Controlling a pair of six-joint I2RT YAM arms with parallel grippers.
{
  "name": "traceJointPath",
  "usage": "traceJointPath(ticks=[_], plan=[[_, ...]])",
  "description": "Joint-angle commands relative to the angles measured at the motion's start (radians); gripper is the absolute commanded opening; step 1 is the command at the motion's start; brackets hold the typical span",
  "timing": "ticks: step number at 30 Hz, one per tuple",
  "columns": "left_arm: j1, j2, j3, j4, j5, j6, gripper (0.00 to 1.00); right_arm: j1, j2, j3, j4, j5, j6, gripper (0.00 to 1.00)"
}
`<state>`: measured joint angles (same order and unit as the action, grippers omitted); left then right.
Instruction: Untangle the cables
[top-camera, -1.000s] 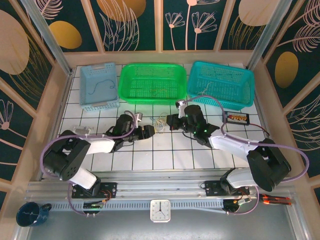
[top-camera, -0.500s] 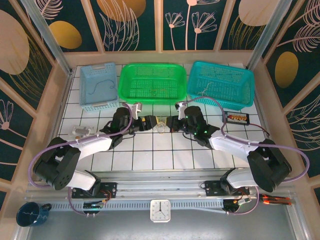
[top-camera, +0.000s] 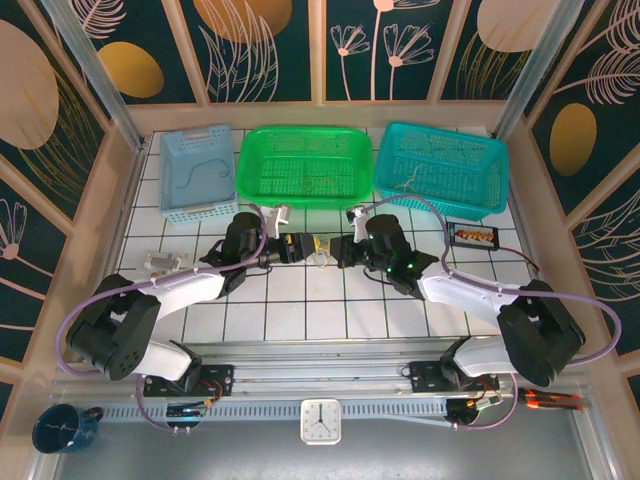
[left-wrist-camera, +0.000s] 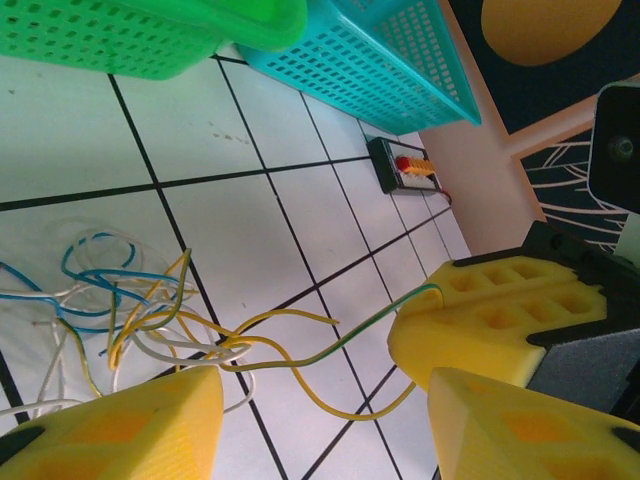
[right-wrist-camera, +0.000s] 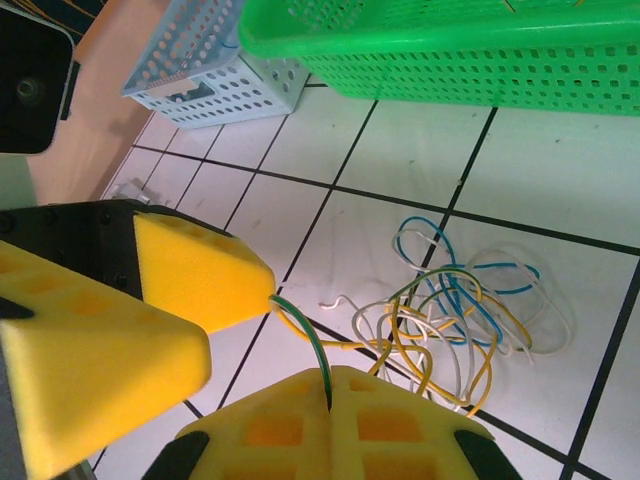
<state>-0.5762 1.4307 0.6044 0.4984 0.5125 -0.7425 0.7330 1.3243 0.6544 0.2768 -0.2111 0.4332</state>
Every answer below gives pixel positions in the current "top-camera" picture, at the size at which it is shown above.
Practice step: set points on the aluminium mounting rail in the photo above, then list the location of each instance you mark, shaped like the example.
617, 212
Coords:
325, 372

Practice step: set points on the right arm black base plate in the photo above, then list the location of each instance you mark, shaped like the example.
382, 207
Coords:
422, 375

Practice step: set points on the teal plastic basket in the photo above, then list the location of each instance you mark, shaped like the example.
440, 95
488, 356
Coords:
450, 150

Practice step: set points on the green plastic basket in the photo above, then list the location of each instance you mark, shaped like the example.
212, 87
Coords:
280, 160

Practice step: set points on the black box with orange items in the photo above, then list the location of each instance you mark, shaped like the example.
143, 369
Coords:
472, 235

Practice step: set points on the aluminium frame post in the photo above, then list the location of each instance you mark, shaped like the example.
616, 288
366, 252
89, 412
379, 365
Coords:
100, 85
540, 65

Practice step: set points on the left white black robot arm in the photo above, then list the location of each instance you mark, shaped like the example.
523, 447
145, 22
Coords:
190, 292

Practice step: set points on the small circuit board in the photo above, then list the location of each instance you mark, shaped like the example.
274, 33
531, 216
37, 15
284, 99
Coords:
482, 402
187, 411

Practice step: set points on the light blue plastic basket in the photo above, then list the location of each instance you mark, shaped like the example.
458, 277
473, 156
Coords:
200, 145

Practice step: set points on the white square analog clock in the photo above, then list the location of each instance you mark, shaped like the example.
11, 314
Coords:
320, 420

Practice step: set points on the dark blue mug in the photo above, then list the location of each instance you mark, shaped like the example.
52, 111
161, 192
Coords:
55, 430

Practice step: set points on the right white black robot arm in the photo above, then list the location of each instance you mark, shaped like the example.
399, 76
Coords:
460, 295

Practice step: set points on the orange black hand tool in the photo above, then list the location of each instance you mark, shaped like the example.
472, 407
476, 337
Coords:
550, 400

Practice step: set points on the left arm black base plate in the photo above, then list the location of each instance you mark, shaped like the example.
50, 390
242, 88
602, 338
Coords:
220, 375

